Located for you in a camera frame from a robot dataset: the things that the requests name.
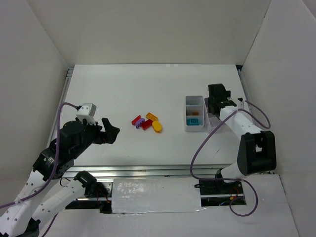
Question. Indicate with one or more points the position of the aluminium front rail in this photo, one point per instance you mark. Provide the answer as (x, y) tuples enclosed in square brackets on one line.
[(107, 172)]

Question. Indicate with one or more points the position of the teal stepped lego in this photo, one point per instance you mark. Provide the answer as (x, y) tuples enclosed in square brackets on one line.
[(192, 122)]

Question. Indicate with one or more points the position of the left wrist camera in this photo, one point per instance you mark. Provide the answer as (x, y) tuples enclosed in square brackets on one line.
[(87, 111)]

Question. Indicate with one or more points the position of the white foil sheet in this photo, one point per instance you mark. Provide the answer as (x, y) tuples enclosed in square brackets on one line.
[(155, 195)]

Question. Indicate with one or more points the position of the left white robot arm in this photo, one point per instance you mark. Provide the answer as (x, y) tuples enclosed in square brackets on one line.
[(29, 212)]

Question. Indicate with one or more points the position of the red rectangular lego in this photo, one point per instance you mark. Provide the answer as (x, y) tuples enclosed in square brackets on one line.
[(146, 124)]

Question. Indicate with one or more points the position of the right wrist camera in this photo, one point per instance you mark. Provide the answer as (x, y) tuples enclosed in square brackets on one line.
[(240, 103)]

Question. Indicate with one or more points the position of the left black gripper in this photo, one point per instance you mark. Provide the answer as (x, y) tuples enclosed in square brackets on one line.
[(100, 133)]

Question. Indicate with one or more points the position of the right aluminium rail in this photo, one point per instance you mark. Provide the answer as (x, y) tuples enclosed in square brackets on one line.
[(245, 88)]

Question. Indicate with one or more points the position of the left aluminium rail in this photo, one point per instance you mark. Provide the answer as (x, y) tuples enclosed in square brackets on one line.
[(66, 85)]

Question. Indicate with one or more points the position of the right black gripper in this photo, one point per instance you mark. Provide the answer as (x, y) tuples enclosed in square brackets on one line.
[(213, 106)]

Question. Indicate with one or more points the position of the aluminium rail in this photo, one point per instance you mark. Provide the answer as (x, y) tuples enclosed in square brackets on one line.
[(245, 88), (107, 172), (66, 85)]

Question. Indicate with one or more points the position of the red curved lego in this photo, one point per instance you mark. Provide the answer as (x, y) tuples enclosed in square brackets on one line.
[(135, 120)]

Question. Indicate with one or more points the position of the orange flat lego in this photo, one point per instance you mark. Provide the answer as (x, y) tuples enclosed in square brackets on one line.
[(152, 117)]

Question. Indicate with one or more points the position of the yellow oval lego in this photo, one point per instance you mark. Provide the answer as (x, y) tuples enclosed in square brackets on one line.
[(157, 126)]

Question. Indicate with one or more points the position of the white divided container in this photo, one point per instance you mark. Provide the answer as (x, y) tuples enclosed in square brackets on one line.
[(194, 103), (210, 120)]

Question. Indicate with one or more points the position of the purple curved lego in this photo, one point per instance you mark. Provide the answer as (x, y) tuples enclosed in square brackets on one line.
[(139, 122)]

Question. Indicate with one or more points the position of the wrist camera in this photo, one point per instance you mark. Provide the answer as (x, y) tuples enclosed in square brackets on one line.
[(87, 111), (240, 103)]

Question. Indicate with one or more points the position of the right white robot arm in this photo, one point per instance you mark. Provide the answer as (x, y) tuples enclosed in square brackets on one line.
[(257, 147)]

